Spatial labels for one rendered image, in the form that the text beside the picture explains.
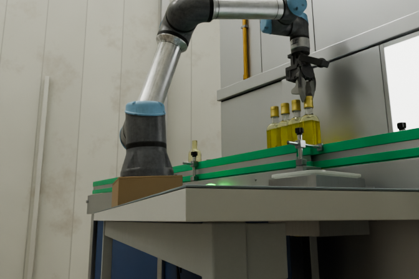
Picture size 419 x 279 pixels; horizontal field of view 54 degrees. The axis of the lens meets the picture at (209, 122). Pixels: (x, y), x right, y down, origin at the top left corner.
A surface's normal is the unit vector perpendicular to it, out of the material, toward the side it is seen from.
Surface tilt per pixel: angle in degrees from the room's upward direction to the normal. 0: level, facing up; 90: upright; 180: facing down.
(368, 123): 90
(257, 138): 90
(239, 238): 90
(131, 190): 90
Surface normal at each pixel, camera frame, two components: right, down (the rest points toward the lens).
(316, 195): 0.31, -0.22
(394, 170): -0.79, -0.14
